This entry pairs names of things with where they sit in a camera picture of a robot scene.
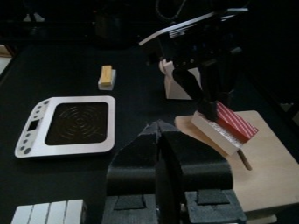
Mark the red striped salmon sushi toy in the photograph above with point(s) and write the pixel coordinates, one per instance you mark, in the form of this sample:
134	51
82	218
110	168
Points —
227	129

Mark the thin wooden stick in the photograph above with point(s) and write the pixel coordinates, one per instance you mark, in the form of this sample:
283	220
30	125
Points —
244	160

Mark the yellow egg sushi toy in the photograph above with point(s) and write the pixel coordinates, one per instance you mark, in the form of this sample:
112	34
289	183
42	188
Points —
106	76

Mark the white wooden block stand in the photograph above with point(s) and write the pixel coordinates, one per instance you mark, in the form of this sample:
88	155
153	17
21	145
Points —
176	87

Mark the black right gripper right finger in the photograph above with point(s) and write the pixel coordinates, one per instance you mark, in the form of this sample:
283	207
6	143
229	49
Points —
197	169

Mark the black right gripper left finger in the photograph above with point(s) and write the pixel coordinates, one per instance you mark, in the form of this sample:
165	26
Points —
132	169

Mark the light wooden cutting board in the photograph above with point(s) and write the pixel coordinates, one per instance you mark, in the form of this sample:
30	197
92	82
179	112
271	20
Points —
268	169

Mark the white slatted toy piece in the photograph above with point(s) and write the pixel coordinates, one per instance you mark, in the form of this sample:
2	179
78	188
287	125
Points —
50	212

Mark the silver toy induction cooktop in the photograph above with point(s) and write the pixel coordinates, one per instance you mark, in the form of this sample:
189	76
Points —
77	125

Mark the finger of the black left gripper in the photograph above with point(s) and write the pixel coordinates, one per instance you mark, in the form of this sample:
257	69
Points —
213	78
192	87

